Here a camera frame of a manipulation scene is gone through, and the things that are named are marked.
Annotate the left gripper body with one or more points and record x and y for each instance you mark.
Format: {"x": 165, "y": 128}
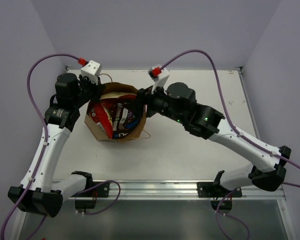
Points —
{"x": 90, "y": 87}

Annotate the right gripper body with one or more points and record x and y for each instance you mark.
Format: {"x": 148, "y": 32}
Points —
{"x": 157, "y": 101}

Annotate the red cassava chips bag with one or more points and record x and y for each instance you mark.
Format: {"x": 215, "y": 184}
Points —
{"x": 101, "y": 116}

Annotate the brown paper bag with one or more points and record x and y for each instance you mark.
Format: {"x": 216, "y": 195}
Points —
{"x": 112, "y": 88}

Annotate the dark red chips bag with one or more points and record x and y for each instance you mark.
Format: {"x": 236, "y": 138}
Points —
{"x": 121, "y": 100}

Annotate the purple M&M's packet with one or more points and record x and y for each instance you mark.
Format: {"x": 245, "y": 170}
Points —
{"x": 128, "y": 117}

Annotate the blue snack packet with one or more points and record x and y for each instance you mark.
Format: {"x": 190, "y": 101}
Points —
{"x": 131, "y": 125}

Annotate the brown M&M's packet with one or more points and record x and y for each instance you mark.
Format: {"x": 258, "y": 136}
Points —
{"x": 116, "y": 125}

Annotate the red Doritos bag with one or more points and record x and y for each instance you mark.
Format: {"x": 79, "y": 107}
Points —
{"x": 120, "y": 134}

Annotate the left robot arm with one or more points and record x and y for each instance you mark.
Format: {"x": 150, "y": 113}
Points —
{"x": 36, "y": 193}

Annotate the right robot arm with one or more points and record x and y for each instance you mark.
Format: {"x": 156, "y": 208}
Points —
{"x": 266, "y": 170}

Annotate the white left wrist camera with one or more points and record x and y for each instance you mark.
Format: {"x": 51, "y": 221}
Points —
{"x": 92, "y": 71}

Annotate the aluminium right side rail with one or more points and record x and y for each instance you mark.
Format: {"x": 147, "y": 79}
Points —
{"x": 256, "y": 131}

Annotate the aluminium rail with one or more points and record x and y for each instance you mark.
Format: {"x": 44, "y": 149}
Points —
{"x": 256, "y": 131}
{"x": 177, "y": 190}

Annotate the aluminium front rail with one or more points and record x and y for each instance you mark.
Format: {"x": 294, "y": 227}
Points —
{"x": 177, "y": 190}

